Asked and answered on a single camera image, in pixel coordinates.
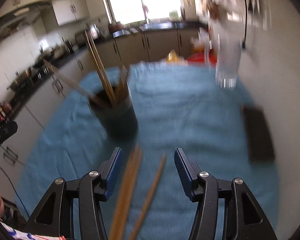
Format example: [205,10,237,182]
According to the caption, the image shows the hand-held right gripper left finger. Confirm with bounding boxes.
[24,147,123,240]

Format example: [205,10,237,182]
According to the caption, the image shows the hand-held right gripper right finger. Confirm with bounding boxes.
[174,148,278,240]

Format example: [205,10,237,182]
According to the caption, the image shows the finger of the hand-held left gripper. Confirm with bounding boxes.
[0,120,18,155]

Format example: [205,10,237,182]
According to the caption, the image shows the dark grey perforated chopstick holder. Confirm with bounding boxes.
[89,82,138,140]

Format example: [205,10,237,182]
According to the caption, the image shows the row of condiment bottles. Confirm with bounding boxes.
[0,95,13,125]

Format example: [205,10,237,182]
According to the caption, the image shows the blue tablecloth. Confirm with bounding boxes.
[15,64,280,240]

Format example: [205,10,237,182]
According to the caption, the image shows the smartphone in brown case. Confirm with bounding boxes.
[241,105,277,164]

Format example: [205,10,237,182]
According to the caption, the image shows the patterned white clothing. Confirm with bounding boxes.
[0,217,65,240]

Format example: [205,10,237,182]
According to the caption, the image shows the red plastic basin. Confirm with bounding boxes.
[186,51,218,67]

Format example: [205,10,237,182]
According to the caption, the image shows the yellow object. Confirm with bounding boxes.
[165,50,187,63]

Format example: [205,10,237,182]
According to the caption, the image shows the clear glass pitcher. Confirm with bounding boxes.
[191,17,243,89]

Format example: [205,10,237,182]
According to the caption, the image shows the range hood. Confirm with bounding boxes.
[5,1,53,25]

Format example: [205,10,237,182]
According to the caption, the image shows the stainless steel rice cooker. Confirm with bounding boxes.
[74,23,102,46]

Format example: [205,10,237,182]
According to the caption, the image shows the black kitchen countertop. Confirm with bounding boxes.
[5,21,200,105]

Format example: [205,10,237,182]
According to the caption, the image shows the metal sink faucet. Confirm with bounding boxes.
[142,5,150,25]

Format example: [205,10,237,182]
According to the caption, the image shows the kitchen window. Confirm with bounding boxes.
[100,0,185,24]

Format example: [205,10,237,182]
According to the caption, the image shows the beige wall cabinets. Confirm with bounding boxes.
[0,0,89,27]

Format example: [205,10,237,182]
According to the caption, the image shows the black power cord with plug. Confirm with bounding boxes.
[239,0,249,50]

